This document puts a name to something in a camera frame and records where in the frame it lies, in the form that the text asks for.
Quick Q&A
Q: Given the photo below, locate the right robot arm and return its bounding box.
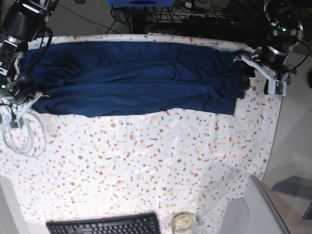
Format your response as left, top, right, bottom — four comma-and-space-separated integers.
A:
0, 0, 58, 104

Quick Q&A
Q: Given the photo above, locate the grey laptop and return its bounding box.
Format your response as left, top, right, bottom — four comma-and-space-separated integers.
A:
244, 175, 290, 234

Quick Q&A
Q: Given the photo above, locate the blue box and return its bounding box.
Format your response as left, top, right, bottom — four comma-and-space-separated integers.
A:
108, 0, 183, 7

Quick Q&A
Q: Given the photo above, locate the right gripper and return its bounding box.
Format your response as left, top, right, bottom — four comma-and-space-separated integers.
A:
0, 81, 36, 106

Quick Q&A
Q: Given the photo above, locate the black computer keyboard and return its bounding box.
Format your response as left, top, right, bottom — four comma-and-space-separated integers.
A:
46, 213, 161, 234

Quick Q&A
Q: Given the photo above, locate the coiled white cable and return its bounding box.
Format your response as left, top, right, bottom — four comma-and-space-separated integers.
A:
1, 107, 47, 158

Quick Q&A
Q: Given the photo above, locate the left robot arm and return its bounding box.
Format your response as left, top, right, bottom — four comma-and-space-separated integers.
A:
235, 0, 310, 96

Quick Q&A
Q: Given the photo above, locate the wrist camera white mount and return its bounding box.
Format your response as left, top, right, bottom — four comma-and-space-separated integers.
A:
8, 92, 44, 129
234, 54, 290, 96

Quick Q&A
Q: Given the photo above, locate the black power strip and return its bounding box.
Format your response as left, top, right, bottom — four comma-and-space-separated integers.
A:
182, 14, 237, 25

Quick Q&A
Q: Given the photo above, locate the terrazzo patterned tablecloth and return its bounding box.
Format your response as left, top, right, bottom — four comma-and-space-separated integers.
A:
0, 33, 290, 233

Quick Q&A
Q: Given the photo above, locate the clear glass jar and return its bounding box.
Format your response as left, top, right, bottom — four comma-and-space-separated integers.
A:
171, 212, 198, 234

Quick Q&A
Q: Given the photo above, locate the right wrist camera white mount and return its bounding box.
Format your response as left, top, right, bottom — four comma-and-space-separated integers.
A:
8, 92, 44, 129

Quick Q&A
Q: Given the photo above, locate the navy blue t-shirt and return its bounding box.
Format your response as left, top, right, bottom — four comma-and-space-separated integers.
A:
24, 41, 248, 117

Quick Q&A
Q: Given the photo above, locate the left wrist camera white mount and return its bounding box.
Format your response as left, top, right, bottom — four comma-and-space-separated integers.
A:
234, 54, 290, 96

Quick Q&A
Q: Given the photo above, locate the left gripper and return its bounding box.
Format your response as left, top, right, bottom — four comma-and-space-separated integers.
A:
242, 45, 289, 92

